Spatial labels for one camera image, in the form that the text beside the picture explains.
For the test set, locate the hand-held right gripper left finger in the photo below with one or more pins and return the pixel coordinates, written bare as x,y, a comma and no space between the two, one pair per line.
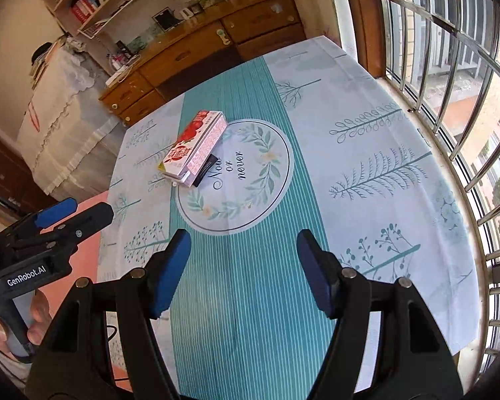
168,275

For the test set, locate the dark wooden door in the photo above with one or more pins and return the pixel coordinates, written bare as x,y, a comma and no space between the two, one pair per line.
8,175

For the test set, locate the wooden window frame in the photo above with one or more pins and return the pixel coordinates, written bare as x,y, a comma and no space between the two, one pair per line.
364,21

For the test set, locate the pink bedsheet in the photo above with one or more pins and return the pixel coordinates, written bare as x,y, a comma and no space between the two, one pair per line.
85,258

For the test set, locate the small black card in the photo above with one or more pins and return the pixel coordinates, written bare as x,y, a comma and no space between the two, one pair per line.
205,171

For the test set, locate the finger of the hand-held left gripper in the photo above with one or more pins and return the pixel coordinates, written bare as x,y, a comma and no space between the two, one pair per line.
56,213
91,221

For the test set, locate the black picture frame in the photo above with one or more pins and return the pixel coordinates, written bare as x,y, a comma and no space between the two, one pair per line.
164,18

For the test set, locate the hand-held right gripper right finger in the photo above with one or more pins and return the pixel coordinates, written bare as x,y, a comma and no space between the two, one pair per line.
316,275

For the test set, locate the person's left hand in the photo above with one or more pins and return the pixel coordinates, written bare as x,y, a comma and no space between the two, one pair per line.
39,314

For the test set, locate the white cabinet latch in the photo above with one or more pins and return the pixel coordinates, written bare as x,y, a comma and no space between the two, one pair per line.
223,37

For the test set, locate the row of red books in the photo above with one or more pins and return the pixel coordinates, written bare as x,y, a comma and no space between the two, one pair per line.
85,6

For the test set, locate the blue leaf print tablecloth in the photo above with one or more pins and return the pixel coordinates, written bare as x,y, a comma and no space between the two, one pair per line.
250,300

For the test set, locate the white lace cloth cover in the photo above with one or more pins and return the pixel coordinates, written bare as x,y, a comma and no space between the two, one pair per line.
62,133

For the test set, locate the wooden dresser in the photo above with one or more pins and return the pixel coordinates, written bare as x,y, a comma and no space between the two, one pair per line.
183,56

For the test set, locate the pink and white carton box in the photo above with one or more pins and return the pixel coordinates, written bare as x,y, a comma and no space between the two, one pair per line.
191,146

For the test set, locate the white power strip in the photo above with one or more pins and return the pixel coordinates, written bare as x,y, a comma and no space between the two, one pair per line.
118,76

